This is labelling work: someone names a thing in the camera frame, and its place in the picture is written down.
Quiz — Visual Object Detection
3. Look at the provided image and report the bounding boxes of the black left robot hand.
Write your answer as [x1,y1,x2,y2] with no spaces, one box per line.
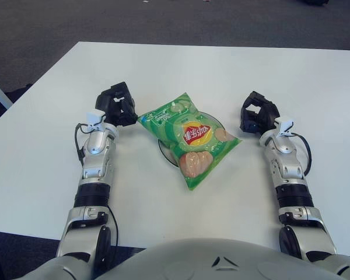
[94,82,138,128]

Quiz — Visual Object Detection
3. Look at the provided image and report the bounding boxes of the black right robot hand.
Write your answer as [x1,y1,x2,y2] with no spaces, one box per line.
[239,90,281,134]

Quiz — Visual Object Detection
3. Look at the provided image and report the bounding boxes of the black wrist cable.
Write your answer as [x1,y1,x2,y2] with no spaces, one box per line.
[291,132,313,176]
[75,122,91,166]

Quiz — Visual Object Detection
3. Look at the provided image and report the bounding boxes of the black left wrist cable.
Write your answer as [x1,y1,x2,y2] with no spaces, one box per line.
[75,122,91,166]

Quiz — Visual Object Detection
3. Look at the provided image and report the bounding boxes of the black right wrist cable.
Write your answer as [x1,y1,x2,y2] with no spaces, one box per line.
[291,132,313,176]

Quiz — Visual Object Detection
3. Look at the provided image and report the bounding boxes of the green chips snack bag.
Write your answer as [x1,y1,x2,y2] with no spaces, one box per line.
[137,92,243,191]

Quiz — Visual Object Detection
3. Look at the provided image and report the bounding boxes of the black left elbow cable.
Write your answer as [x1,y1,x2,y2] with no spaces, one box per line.
[106,204,119,254]

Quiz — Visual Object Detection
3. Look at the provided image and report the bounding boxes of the white plate with black rim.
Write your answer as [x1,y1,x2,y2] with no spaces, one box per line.
[157,111,226,169]

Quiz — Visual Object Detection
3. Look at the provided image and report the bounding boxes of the grey robot torso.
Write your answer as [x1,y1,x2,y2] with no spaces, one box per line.
[26,237,350,280]

